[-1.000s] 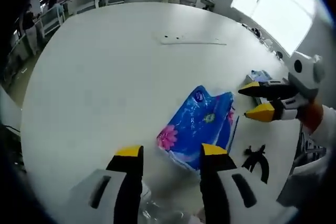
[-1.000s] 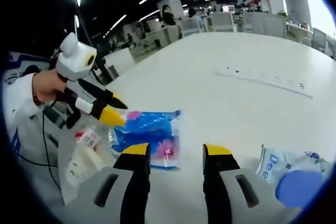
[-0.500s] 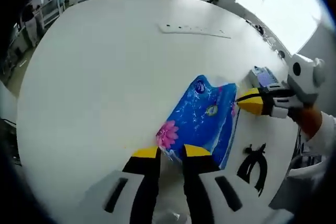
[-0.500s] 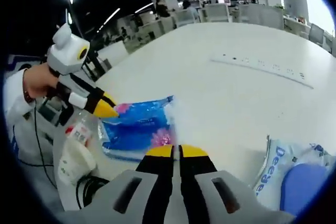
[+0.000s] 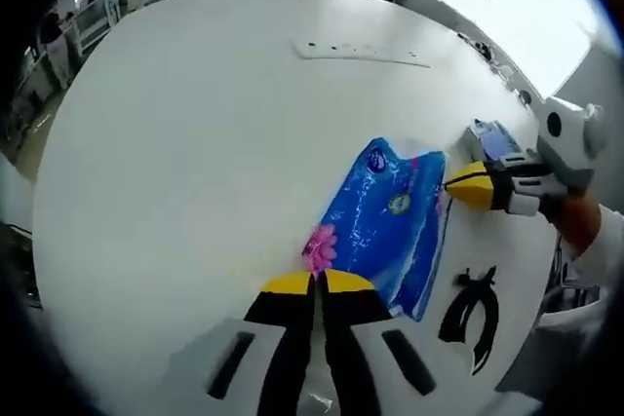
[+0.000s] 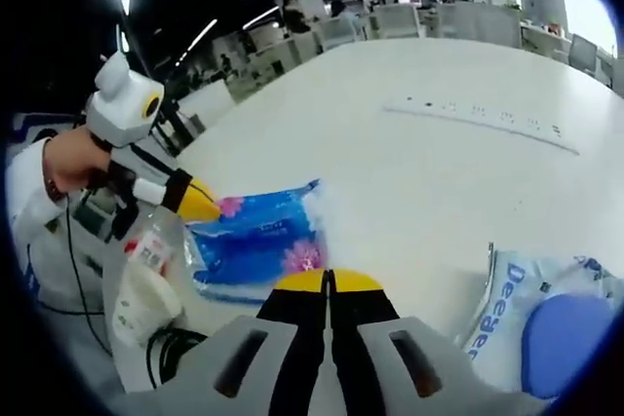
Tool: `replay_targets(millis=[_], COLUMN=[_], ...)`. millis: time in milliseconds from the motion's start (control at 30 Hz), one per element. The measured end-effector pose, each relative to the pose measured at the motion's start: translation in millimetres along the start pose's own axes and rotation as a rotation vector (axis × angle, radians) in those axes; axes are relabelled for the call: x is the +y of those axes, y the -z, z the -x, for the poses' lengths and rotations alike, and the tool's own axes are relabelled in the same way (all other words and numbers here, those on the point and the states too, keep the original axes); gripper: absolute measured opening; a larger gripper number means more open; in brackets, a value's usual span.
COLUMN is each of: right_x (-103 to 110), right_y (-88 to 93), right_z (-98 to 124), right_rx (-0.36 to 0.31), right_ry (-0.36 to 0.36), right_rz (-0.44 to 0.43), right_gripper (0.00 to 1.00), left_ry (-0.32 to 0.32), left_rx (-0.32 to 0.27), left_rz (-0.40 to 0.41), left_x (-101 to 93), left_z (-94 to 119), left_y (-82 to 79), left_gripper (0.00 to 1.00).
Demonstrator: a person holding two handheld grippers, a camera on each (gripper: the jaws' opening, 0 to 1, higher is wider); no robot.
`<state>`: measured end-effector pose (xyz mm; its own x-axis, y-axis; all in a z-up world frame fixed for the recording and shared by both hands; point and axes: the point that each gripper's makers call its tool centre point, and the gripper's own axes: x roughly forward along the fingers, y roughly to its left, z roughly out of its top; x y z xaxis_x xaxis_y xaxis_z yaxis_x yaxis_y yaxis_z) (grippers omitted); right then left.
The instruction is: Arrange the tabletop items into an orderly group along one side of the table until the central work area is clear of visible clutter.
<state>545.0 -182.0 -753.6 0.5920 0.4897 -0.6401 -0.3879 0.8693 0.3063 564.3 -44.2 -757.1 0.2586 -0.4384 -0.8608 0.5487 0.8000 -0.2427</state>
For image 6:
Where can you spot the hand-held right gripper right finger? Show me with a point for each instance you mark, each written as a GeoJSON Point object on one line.
{"type": "Point", "coordinates": [385, 338]}

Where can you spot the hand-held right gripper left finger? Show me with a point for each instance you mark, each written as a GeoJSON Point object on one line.
{"type": "Point", "coordinates": [273, 338]}

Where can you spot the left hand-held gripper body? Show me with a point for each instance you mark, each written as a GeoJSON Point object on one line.
{"type": "Point", "coordinates": [122, 104]}

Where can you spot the blue tissue pack item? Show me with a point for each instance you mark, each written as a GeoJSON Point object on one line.
{"type": "Point", "coordinates": [253, 240]}

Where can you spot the clear plastic bottle red label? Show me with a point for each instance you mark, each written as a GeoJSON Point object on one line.
{"type": "Point", "coordinates": [141, 299]}

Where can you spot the clear bag with blue pad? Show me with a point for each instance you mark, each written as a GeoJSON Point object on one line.
{"type": "Point", "coordinates": [560, 328]}

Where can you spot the person's left hand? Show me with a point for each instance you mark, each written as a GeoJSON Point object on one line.
{"type": "Point", "coordinates": [78, 162]}

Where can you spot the potted green plant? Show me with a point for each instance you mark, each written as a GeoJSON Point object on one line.
{"type": "Point", "coordinates": [512, 5]}

